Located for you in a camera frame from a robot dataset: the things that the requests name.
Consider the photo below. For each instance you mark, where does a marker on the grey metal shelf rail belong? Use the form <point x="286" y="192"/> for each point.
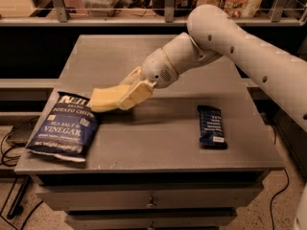
<point x="135" y="13"/>

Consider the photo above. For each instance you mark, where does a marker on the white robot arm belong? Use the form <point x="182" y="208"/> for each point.
<point x="211" y="35"/>

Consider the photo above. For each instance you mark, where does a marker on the dark blue snack bar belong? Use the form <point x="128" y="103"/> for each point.
<point x="211" y="127"/>

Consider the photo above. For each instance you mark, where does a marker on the yellow sponge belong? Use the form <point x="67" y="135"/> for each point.
<point x="106" y="99"/>

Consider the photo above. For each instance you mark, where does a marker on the round drawer knob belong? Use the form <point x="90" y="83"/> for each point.
<point x="150" y="204"/>

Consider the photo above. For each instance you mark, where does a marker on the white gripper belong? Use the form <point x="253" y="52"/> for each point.
<point x="157" y="67"/>

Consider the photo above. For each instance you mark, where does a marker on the blue Kettle chip bag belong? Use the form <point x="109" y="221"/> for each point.
<point x="67" y="131"/>

